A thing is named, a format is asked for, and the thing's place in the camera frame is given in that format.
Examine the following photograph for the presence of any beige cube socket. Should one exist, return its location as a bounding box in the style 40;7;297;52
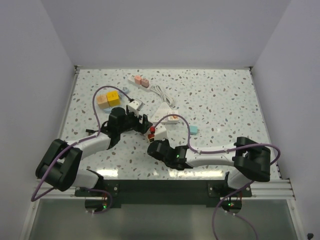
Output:
96;94;110;109

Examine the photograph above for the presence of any light blue round base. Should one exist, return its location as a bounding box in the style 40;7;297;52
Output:
103;107;113;114

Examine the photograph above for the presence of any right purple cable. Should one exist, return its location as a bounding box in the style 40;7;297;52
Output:
152;114;282;201

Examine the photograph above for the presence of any right wrist camera red plug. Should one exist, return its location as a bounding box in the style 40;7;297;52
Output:
147;126;156;143

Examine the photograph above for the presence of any white triangular power strip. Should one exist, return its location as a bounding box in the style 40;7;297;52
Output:
151;102;179;124

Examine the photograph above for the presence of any brown-pink plug adapter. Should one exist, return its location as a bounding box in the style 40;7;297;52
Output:
141;78;150;88

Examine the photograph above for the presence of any purple cable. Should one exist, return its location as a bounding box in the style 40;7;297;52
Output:
152;114;282;201
30;85;133;203

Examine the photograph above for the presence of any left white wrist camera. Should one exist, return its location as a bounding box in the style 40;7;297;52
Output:
128;99;145;112

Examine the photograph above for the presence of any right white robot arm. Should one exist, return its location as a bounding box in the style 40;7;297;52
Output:
147;137;271;197

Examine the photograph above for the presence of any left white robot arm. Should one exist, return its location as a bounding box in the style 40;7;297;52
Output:
35;107;153;196

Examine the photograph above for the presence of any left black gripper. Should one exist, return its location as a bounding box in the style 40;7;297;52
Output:
118;108;152;134

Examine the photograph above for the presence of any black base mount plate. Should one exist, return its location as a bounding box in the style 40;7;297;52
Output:
74;169;253;209

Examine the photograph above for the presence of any white cube socket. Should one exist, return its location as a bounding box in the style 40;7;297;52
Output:
154;123;168;141

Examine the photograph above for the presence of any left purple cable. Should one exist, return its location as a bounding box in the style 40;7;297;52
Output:
30;85;133;203

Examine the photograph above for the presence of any white coiled cord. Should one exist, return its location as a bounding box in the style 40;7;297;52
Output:
149;84;175;106

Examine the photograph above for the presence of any white tiger plug adapter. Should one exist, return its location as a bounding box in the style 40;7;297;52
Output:
166;112;179;124

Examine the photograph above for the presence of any yellow cube socket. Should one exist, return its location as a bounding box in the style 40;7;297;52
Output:
106;90;121;107

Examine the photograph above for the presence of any pink plug adapter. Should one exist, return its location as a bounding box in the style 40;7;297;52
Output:
134;75;142;85

